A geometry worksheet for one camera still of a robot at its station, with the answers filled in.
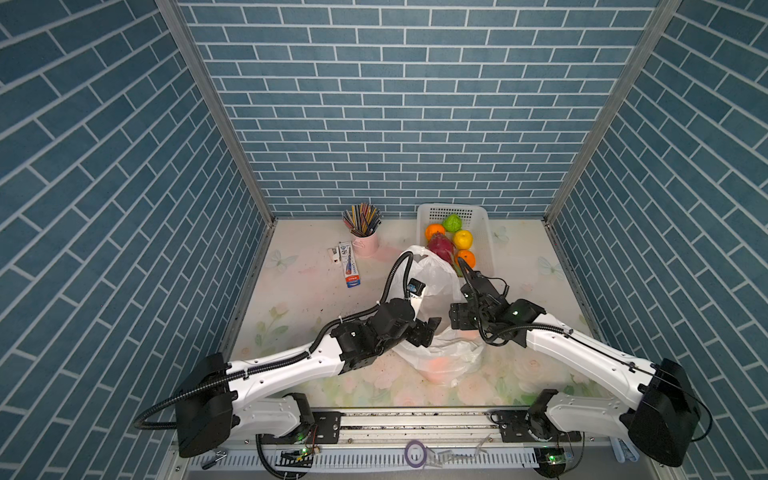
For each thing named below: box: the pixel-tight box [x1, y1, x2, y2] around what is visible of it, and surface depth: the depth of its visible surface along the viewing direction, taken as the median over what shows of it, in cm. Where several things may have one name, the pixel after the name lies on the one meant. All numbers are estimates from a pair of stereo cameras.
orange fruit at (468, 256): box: [455, 250, 476, 268], surface depth 105 cm
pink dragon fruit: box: [428, 232, 455, 265], surface depth 104 cm
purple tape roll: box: [404, 440, 427, 468], surface depth 72 cm
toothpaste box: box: [338, 241, 361, 288], surface depth 107 cm
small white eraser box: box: [327, 246, 340, 264], surface depth 110 cm
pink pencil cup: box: [352, 231, 380, 257], surface depth 105 cm
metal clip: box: [200, 450, 228, 470], surface depth 71 cm
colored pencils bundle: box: [341, 202, 383, 237], surface depth 104 cm
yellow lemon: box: [454, 229, 473, 250], surface depth 109 cm
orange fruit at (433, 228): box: [425, 223, 445, 240], surface depth 110 cm
